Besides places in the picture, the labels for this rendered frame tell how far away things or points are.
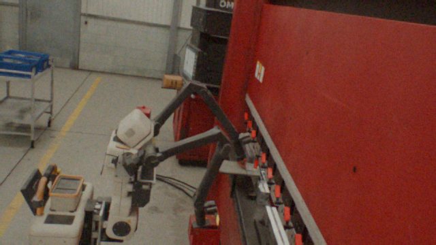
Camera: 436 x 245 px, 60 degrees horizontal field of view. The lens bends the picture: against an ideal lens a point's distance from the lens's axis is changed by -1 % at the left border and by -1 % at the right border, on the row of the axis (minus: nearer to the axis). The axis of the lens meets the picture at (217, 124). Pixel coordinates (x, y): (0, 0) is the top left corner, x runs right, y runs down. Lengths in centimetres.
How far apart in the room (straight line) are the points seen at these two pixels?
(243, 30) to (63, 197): 188
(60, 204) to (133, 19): 721
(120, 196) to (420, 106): 170
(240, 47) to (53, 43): 673
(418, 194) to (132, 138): 148
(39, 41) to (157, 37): 261
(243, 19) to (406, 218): 247
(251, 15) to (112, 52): 639
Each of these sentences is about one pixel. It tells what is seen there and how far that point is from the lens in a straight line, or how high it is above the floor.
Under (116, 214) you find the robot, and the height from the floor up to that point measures 82.
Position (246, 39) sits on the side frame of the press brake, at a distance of 322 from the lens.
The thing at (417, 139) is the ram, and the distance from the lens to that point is 98.
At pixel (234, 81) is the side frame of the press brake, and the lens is 326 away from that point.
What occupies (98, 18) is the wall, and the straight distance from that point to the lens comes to 924.
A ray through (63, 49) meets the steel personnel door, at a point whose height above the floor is 44.
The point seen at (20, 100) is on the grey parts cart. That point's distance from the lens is 585.
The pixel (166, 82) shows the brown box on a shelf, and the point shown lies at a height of 105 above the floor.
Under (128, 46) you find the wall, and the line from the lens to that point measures 923.
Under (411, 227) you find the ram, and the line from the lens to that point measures 98.
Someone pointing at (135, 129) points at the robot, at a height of 133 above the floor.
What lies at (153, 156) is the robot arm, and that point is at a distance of 192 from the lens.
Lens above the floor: 204
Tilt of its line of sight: 18 degrees down
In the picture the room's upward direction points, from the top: 9 degrees clockwise
